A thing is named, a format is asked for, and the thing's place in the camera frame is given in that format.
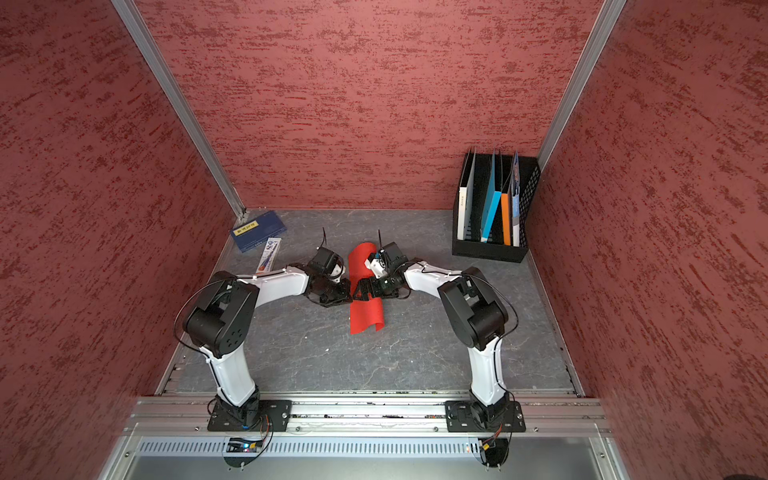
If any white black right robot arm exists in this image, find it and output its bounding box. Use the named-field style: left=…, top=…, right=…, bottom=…
left=353, top=256, right=511, bottom=422

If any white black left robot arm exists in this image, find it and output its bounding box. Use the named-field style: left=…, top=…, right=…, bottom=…
left=183, top=265, right=351, bottom=412

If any white pencil box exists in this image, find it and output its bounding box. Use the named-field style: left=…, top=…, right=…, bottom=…
left=256, top=237, right=281, bottom=274

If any dark blue book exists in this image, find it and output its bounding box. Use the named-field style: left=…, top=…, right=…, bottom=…
left=230, top=211, right=286, bottom=253

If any white book in organizer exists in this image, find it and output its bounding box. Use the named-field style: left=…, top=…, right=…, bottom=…
left=456, top=148, right=476, bottom=241

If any black mesh file organizer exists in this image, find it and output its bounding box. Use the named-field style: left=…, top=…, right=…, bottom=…
left=452, top=148, right=541, bottom=263

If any orange folder in organizer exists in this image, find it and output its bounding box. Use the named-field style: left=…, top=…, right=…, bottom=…
left=500, top=179, right=512, bottom=246

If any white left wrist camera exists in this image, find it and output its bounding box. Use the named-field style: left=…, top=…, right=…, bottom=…
left=308, top=246, right=345, bottom=281

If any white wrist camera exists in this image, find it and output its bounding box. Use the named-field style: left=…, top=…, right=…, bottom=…
left=365, top=242, right=408, bottom=279
left=308, top=246, right=345, bottom=281

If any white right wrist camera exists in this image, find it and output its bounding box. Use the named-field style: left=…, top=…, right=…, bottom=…
left=365, top=242, right=408, bottom=279

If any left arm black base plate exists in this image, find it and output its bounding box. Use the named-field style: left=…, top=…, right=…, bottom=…
left=207, top=396, right=293, bottom=433

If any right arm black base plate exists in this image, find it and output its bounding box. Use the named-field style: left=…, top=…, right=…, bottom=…
left=444, top=398, right=526, bottom=433

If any aluminium front rail frame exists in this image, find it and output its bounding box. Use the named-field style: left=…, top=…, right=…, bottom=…
left=100, top=390, right=629, bottom=479

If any right aluminium corner post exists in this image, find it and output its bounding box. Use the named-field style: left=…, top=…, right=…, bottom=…
left=538, top=0, right=627, bottom=171

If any aluminium corner post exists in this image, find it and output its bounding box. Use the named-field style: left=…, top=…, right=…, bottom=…
left=538, top=0, right=627, bottom=171
left=111, top=0, right=247, bottom=221

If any left aluminium corner post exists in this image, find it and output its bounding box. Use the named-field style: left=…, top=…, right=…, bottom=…
left=111, top=0, right=247, bottom=221

